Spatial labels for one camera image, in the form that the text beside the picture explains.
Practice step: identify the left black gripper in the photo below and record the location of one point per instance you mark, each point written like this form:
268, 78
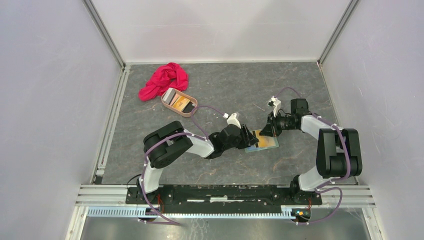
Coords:
248, 138

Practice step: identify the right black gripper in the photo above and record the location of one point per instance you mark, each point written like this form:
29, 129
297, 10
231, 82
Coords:
273, 130

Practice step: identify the green card holder wallet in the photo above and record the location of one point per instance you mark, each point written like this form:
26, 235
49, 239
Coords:
254, 149

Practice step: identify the pink oval card tray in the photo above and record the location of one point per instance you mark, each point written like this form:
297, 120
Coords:
187, 112

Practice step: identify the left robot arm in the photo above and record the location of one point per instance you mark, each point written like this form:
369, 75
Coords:
165, 145

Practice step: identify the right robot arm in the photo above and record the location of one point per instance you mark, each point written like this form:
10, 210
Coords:
338, 153

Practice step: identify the gold card in tray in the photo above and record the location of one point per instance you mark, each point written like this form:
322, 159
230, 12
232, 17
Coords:
180, 103

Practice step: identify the stack of upright cards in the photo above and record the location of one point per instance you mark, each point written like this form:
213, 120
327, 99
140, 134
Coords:
168, 96

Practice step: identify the red crumpled cloth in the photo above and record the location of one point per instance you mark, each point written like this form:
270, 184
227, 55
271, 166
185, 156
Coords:
171, 75

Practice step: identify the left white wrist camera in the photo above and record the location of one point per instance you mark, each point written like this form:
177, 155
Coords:
233, 119

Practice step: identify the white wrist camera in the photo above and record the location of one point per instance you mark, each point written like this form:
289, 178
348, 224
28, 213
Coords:
233, 119
276, 104

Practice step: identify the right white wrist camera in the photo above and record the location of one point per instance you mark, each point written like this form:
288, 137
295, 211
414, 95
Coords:
276, 104

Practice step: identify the aluminium frame rail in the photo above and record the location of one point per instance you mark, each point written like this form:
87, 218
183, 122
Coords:
110, 201

